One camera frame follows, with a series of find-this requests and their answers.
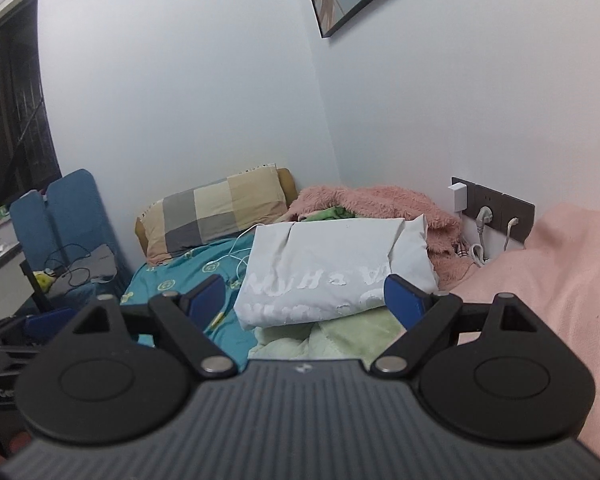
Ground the checkered pillow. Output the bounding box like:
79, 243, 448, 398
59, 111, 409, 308
135, 165, 298, 266

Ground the black wall socket panel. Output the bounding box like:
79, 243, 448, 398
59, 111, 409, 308
451, 177, 535, 243

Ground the teal patterned bed sheet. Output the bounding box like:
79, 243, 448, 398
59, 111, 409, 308
120, 232, 257, 367

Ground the dark framed window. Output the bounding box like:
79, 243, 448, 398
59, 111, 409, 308
0, 0, 61, 208

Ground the white charging cable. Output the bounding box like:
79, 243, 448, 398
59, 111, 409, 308
206, 224, 261, 291

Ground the pink bed cover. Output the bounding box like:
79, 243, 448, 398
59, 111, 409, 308
453, 204, 600, 456

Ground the green fleece blanket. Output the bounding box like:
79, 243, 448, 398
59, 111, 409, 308
247, 204, 408, 362

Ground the white charger adapter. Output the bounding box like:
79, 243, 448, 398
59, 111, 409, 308
449, 182, 468, 214

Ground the pink fluffy blanket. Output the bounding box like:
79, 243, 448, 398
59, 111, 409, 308
279, 185, 477, 290

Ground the blue chair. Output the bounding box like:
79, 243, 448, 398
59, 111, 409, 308
9, 169, 132, 310

